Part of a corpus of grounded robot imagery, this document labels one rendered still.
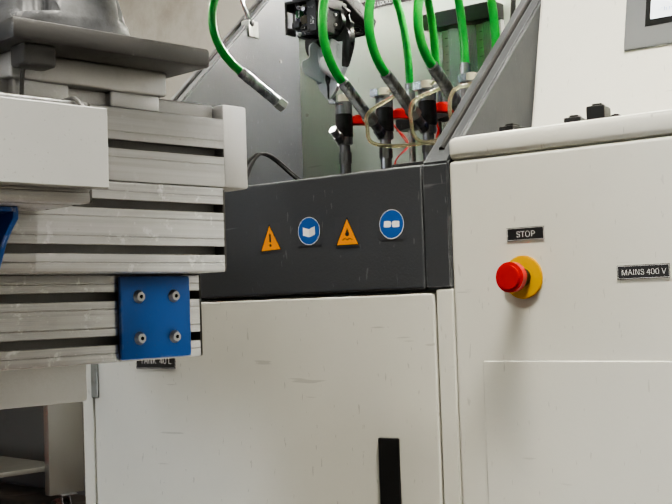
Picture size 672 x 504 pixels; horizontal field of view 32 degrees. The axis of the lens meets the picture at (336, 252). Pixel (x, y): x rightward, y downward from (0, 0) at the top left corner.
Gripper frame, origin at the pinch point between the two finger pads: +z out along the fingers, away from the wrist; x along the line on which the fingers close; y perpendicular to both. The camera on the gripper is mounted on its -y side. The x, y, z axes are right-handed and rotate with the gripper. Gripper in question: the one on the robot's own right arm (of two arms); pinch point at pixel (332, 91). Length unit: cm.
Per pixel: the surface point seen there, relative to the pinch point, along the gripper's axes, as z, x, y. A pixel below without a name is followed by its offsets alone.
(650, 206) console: 25, 61, 23
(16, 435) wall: 88, -334, -193
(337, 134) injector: 6.9, 0.6, -0.2
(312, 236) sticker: 24.8, 13.1, 23.1
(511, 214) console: 24, 44, 23
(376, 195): 20.1, 24.0, 23.0
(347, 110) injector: 2.9, 1.3, -2.3
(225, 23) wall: -73, -177, -171
